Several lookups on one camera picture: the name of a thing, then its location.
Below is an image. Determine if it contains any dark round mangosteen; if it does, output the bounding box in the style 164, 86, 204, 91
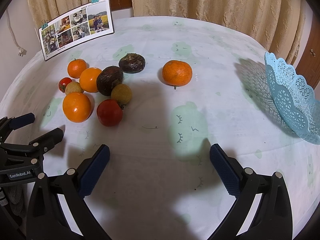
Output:
119, 53, 145, 74

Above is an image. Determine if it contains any photo collage card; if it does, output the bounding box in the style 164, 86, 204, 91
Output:
39, 0, 114, 61

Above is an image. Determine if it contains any teal binder clip left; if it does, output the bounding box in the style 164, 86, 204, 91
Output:
41, 20, 49, 30

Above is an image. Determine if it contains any small red tomato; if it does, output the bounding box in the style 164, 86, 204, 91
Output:
58, 77, 72, 93

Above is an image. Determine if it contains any light blue lattice basket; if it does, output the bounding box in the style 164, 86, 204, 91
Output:
264, 52, 319, 145

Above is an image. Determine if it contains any beige curtain right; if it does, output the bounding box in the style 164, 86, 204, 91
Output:
132, 0, 306, 63

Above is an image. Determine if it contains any small orange back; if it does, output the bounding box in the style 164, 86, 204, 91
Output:
67, 59, 87, 79

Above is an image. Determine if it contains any dark brown passion fruit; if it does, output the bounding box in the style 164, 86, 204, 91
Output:
96, 66, 123, 96

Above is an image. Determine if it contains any large smooth orange front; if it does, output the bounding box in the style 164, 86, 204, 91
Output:
62, 92, 92, 123

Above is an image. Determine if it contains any white patterned tablecloth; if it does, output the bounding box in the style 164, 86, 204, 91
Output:
1, 17, 319, 239

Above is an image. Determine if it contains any white power plug cable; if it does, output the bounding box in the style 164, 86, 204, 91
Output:
5, 8, 28, 58

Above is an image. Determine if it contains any large red tomato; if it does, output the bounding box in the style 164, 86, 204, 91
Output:
97, 99, 123, 127

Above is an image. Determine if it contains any brown wooden door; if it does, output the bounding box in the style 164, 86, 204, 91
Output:
296, 15, 320, 89

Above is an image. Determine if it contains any rough mandarin orange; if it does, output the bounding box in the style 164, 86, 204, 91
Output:
162, 60, 193, 87

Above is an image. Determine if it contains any tan longan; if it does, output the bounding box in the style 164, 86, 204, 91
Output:
65, 81, 84, 95
111, 84, 132, 107

